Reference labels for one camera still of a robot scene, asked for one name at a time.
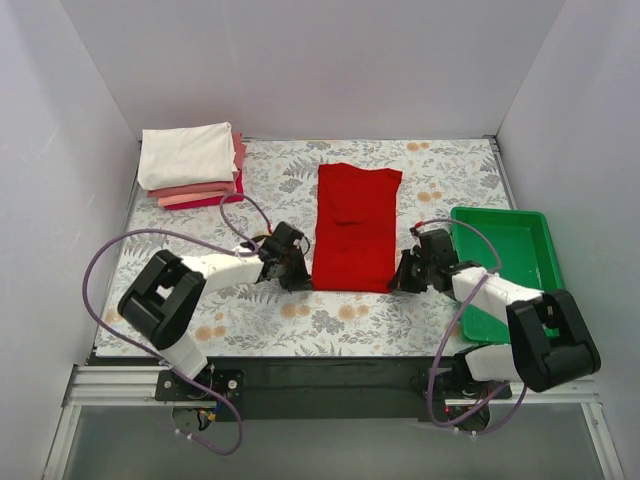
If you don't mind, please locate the floral patterned table cloth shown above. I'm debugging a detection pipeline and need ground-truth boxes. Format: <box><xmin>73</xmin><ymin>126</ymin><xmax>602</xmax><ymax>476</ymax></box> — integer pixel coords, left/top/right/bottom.
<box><xmin>95</xmin><ymin>138</ymin><xmax>510</xmax><ymax>357</ymax></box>

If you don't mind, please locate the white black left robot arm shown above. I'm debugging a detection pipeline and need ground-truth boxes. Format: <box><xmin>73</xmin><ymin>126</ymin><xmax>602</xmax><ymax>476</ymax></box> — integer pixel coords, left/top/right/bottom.
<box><xmin>118</xmin><ymin>222</ymin><xmax>312</xmax><ymax>400</ymax></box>

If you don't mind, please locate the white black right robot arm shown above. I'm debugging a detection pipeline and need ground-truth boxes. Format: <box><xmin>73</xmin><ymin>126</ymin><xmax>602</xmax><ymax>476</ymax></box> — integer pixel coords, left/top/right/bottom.
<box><xmin>389</xmin><ymin>224</ymin><xmax>601</xmax><ymax>398</ymax></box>

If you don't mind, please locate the red t shirt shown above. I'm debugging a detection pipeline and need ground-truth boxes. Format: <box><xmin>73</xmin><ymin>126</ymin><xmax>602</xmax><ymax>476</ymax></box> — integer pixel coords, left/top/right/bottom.
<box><xmin>312</xmin><ymin>163</ymin><xmax>402</xmax><ymax>293</ymax></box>

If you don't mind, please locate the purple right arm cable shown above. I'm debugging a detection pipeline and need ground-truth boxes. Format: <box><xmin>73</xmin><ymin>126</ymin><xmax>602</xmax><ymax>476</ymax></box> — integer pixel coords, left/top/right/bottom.
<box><xmin>409</xmin><ymin>217</ymin><xmax>529</xmax><ymax>439</ymax></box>

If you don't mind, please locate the green plastic tray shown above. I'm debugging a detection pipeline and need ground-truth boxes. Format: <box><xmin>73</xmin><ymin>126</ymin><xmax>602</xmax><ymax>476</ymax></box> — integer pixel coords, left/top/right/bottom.
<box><xmin>451</xmin><ymin>207</ymin><xmax>565</xmax><ymax>344</ymax></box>

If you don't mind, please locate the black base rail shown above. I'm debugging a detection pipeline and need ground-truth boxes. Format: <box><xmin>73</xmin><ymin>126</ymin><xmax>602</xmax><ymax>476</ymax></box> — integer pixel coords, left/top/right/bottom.
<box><xmin>154</xmin><ymin>356</ymin><xmax>498</xmax><ymax>421</ymax></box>

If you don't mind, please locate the aluminium frame rail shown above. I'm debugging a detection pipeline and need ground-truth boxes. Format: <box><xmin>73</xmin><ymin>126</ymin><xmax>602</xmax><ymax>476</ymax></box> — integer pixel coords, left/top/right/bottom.
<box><xmin>42</xmin><ymin>366</ymin><xmax>164</xmax><ymax>479</ymax></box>

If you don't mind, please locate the folded white t shirt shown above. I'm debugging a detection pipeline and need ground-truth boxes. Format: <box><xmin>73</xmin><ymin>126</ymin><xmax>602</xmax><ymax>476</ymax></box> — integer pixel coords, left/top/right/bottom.
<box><xmin>137</xmin><ymin>122</ymin><xmax>237</xmax><ymax>191</ymax></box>

